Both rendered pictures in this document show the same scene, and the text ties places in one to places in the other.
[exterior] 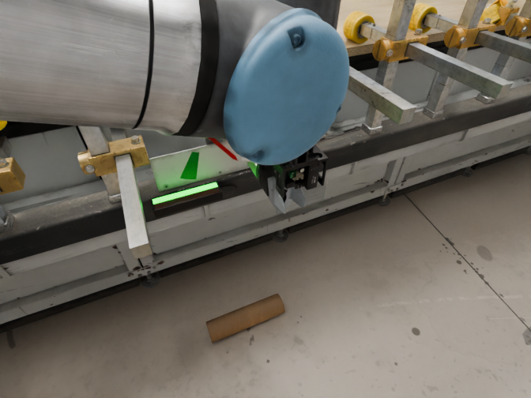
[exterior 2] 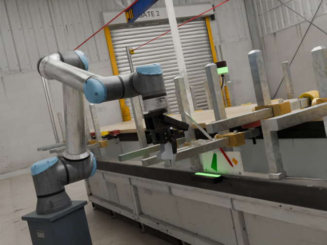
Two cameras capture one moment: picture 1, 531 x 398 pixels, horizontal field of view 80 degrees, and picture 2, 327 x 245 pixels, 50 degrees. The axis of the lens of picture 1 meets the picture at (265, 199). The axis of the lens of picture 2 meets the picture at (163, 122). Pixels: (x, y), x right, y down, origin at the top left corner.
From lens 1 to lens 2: 1.34 m
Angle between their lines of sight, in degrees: 83
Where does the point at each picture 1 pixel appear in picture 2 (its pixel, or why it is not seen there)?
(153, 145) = (243, 161)
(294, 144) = (90, 99)
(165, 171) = (205, 160)
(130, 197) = not seen: hidden behind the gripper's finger
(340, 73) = (92, 86)
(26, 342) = not seen: outside the picture
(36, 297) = (200, 237)
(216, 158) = (223, 161)
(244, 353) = not seen: outside the picture
